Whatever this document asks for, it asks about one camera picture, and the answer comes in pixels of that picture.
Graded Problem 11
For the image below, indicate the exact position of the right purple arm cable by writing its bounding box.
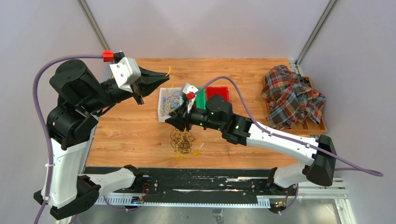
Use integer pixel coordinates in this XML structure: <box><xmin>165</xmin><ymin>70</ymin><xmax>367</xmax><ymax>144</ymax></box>
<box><xmin>187</xmin><ymin>76</ymin><xmax>384</xmax><ymax>214</ymax></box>

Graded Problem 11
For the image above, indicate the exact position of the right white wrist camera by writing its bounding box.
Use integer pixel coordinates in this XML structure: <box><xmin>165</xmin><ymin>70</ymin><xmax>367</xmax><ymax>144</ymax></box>
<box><xmin>181</xmin><ymin>83</ymin><xmax>198</xmax><ymax>114</ymax></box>

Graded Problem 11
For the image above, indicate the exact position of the green plastic bin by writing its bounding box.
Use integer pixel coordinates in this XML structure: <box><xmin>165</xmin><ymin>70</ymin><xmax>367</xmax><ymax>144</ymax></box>
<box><xmin>195</xmin><ymin>90</ymin><xmax>206</xmax><ymax>109</ymax></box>

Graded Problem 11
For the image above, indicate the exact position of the aluminium frame rail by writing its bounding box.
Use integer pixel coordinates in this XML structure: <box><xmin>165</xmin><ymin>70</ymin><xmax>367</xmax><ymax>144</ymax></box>
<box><xmin>85</xmin><ymin>182</ymin><xmax>347</xmax><ymax>210</ymax></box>

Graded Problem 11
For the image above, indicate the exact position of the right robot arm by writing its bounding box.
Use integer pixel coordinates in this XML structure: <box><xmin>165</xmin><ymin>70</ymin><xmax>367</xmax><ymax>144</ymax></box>
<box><xmin>165</xmin><ymin>95</ymin><xmax>335</xmax><ymax>195</ymax></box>

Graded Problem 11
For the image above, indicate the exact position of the red plastic bin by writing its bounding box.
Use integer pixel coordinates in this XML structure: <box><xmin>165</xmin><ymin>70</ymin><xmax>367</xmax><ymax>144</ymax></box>
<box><xmin>205</xmin><ymin>86</ymin><xmax>230</xmax><ymax>102</ymax></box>

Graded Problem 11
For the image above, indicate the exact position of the white plastic bin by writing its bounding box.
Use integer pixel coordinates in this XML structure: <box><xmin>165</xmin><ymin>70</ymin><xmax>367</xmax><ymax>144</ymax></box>
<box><xmin>157</xmin><ymin>87</ymin><xmax>183</xmax><ymax>123</ymax></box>

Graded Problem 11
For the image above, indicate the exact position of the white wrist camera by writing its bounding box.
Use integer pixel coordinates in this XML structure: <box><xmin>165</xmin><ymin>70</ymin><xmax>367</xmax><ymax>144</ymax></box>
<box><xmin>109</xmin><ymin>57</ymin><xmax>141</xmax><ymax>87</ymax></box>
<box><xmin>181</xmin><ymin>83</ymin><xmax>198</xmax><ymax>114</ymax></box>

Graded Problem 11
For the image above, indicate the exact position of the blue cable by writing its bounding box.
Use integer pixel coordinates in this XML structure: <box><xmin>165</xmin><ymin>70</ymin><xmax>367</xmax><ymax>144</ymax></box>
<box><xmin>161</xmin><ymin>91</ymin><xmax>183</xmax><ymax>112</ymax></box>

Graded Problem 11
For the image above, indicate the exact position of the brown cable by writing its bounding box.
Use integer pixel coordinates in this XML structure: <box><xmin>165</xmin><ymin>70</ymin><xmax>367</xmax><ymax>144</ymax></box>
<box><xmin>170</xmin><ymin>128</ymin><xmax>197</xmax><ymax>154</ymax></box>

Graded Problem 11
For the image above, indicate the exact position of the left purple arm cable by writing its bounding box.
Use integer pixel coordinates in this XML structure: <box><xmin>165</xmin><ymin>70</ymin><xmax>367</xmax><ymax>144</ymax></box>
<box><xmin>32</xmin><ymin>50</ymin><xmax>124</xmax><ymax>224</ymax></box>

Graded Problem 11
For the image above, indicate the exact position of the wooden tray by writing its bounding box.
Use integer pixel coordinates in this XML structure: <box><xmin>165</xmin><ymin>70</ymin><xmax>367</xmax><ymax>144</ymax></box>
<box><xmin>262</xmin><ymin>76</ymin><xmax>327</xmax><ymax>136</ymax></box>

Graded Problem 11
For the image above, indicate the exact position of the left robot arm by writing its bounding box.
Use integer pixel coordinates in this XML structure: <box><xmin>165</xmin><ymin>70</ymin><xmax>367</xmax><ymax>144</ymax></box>
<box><xmin>33</xmin><ymin>55</ymin><xmax>170</xmax><ymax>220</ymax></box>

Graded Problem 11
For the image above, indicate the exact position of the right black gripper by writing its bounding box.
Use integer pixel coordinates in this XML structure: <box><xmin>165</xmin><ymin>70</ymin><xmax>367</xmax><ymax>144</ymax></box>
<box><xmin>165</xmin><ymin>100</ymin><xmax>223</xmax><ymax>132</ymax></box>

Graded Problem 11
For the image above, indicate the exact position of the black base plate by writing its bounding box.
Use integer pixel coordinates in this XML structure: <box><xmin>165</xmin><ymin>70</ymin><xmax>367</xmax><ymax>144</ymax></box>
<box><xmin>83</xmin><ymin>167</ymin><xmax>298</xmax><ymax>205</ymax></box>

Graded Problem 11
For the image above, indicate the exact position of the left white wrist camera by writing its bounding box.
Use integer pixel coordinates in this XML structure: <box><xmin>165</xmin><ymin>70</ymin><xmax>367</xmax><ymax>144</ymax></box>
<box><xmin>109</xmin><ymin>57</ymin><xmax>141</xmax><ymax>87</ymax></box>

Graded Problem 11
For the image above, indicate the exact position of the plaid cloth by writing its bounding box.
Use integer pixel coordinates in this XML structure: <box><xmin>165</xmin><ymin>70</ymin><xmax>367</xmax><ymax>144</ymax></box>
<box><xmin>261</xmin><ymin>65</ymin><xmax>325</xmax><ymax>130</ymax></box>

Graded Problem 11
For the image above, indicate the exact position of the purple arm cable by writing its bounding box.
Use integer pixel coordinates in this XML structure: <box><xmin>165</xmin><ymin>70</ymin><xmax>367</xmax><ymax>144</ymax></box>
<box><xmin>32</xmin><ymin>50</ymin><xmax>124</xmax><ymax>224</ymax></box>
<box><xmin>187</xmin><ymin>76</ymin><xmax>384</xmax><ymax>214</ymax></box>

